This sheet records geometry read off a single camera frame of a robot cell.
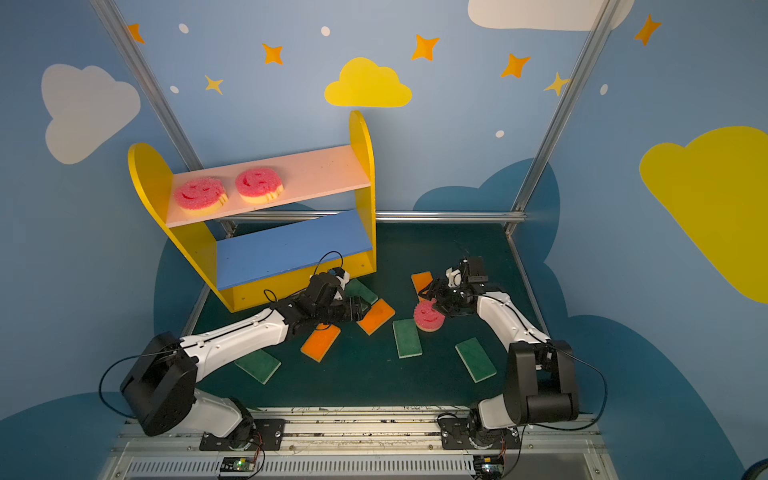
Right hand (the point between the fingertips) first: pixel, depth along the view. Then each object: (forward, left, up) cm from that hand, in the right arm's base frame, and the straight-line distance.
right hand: (428, 295), depth 88 cm
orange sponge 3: (+13, +1, -11) cm, 17 cm away
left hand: (-5, +19, +2) cm, 20 cm away
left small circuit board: (-43, +46, -11) cm, 65 cm away
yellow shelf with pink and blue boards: (+22, +56, +3) cm, 60 cm away
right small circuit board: (-40, -15, -12) cm, 45 cm away
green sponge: (-10, +6, -11) cm, 15 cm away
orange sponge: (-13, +32, -9) cm, 35 cm away
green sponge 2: (-15, -14, -11) cm, 23 cm away
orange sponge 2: (-3, +16, -9) cm, 18 cm away
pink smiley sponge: (-3, 0, -9) cm, 9 cm away
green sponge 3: (-21, +48, -9) cm, 53 cm away
